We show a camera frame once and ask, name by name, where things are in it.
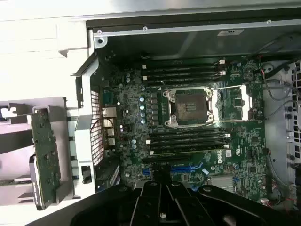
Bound grey parts rack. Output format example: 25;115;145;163
0;96;78;201

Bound silver chipset heat sink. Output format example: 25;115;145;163
206;175;238;196

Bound grey plastic case handle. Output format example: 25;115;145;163
56;21;95;58

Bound CPU socket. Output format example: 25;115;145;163
162;87;217;128

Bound grey wire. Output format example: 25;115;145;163
263;77;297;102

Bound metal disk bay cage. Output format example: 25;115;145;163
263;60;301;189

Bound red and black wire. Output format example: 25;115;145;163
261;174;299;208

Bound black open PC case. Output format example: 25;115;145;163
70;14;301;226

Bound green motherboard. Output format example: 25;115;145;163
94;54;271;203

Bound silver socket cover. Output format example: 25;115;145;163
211;84;253;122

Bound black expansion slot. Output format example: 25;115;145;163
142;157;189;164

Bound blue expansion slot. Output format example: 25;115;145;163
142;164;205;177

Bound black RAM slot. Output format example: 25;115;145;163
147;70;226;77
145;136;223;145
150;58;226;66
150;130;231;139
150;142;230;150
141;64;218;71
141;75;218;83

